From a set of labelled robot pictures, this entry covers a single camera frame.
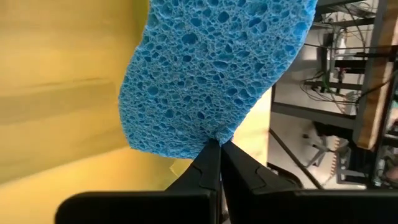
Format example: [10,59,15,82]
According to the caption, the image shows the black cable loop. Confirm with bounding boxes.
[267,161,304,189]

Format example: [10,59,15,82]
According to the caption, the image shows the yellow plastic bin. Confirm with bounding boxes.
[0,0,272,224]

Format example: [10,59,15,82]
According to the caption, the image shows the black cable bundle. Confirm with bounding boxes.
[300,70,358,105]

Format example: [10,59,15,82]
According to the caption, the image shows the wooden desk grey legs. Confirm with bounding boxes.
[270,0,398,190]

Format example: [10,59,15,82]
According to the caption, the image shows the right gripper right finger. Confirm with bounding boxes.
[220,139,398,224]

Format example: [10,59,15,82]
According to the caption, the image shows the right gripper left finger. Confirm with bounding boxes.
[55,138,221,224]

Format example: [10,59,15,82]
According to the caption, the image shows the blue cellulose sponge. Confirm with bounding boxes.
[118,0,318,160]

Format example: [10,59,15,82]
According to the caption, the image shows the grey chair base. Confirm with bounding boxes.
[303,132,338,169]

